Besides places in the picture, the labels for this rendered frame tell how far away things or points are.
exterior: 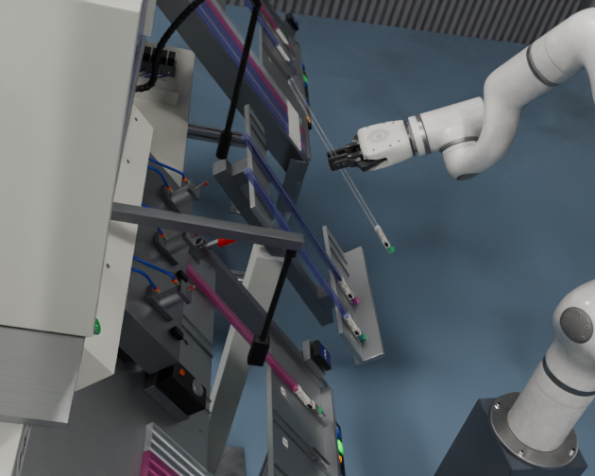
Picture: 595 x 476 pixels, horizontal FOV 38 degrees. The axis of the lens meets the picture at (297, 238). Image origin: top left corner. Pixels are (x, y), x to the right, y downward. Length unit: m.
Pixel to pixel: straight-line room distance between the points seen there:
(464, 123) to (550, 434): 0.64
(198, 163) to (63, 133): 2.82
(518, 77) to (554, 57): 0.08
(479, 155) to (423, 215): 1.89
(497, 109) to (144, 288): 0.83
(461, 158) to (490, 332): 1.52
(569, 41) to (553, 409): 0.69
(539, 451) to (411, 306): 1.37
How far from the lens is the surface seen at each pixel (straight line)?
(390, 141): 1.78
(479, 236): 3.62
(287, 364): 1.63
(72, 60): 0.63
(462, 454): 1.97
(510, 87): 1.66
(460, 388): 2.93
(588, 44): 1.56
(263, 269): 1.80
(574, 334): 1.59
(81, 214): 0.71
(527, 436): 1.83
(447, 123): 1.78
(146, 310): 1.12
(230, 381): 2.05
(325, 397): 1.72
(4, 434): 0.75
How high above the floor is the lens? 1.98
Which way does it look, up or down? 38 degrees down
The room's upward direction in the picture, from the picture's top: 18 degrees clockwise
